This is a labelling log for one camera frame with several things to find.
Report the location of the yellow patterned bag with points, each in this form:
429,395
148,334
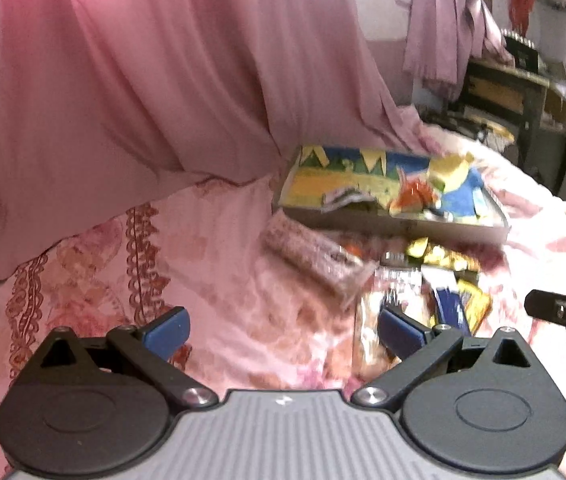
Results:
495,136

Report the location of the pale clear snack packet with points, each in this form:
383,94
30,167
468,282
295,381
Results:
313,252

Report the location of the yellow foil packet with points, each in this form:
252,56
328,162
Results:
450,170

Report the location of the green patterned snack packet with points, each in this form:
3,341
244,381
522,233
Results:
343,198

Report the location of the orange wrapper snack packet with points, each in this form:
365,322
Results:
413,196

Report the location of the cardboard box with colourful print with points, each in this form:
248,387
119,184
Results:
313,185

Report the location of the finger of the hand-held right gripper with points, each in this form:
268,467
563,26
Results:
545,305

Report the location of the pink curtain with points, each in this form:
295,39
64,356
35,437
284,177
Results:
138,85

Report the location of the purple and white snack packet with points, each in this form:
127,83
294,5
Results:
448,302

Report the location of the pink floral bedsheet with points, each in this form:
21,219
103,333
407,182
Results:
223,280

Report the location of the mauve hanging cloth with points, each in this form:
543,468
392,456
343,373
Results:
443,25

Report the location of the yellow snack packet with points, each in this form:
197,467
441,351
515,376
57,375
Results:
480,305

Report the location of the wooden desk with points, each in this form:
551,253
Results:
508,95

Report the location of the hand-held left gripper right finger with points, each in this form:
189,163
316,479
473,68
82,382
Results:
403,334

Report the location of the gold foil snack packet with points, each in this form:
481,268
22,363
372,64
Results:
438,255

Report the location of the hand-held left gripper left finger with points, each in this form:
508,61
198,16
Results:
168,334

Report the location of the black box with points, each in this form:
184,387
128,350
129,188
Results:
520,52

